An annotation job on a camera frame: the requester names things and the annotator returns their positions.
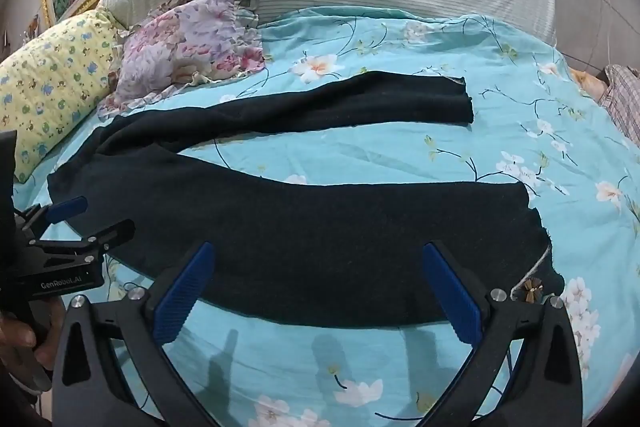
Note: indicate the pink floral ruffled pillow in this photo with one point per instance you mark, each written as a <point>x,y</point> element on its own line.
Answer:
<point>190,42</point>

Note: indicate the turquoise floral bed sheet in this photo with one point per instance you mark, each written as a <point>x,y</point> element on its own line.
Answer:
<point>400,147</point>

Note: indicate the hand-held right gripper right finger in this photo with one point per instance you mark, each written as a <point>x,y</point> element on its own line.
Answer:
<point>452,294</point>

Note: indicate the black pants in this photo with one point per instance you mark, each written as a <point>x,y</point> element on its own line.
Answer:
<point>300,227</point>

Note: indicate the person's left hand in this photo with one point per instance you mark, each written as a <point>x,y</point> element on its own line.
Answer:
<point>17,332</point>

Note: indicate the orange cloth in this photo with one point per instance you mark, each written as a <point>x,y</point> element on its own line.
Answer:
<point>589,82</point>

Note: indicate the butterfly wall sticker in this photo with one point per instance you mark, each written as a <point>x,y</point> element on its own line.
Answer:
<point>33,23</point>

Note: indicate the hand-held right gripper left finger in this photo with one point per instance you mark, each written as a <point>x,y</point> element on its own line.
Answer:
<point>184,294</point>

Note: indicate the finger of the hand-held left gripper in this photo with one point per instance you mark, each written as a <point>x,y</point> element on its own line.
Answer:
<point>67,206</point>
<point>112,234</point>

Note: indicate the plaid cloth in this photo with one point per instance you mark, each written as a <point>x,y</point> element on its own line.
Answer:
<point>622,99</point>

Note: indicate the yellow cartoon print pillow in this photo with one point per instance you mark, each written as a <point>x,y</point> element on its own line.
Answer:
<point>55,82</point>

